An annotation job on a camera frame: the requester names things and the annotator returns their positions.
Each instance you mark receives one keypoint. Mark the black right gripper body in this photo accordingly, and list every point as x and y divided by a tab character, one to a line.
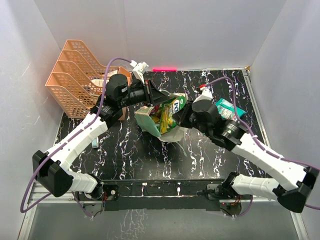
188	118

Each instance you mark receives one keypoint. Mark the green Fox's candy bag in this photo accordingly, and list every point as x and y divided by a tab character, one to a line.
172	106

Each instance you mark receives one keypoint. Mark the small light blue packet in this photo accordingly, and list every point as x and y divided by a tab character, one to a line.
95	143

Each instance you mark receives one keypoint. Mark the orange plastic file organizer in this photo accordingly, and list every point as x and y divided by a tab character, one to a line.
70	81

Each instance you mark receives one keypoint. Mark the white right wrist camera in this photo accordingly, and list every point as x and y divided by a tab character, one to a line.
205	94

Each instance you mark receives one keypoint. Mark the red candy bag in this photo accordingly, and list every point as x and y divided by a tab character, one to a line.
156	111

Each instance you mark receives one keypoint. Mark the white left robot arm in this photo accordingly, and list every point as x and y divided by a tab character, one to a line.
52	168

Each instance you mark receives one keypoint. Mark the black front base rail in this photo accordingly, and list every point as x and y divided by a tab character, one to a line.
174	194

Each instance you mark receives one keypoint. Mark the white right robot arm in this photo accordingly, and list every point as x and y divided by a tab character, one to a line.
289	183

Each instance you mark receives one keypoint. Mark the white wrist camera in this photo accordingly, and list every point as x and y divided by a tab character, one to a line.
139	68
205	94

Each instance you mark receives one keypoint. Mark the pink tape strip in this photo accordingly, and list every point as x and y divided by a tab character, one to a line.
164	69

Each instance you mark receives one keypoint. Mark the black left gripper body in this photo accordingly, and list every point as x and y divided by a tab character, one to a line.
140	94

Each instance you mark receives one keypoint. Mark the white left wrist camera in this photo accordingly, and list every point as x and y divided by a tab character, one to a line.
139	68

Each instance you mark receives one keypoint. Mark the teal Fox's candy bag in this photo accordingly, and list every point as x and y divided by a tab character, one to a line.
227	111

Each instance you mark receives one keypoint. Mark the green paper gift bag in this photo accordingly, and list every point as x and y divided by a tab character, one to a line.
158	120

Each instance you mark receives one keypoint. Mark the white labelled packet in organizer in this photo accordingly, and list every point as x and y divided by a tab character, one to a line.
98	82

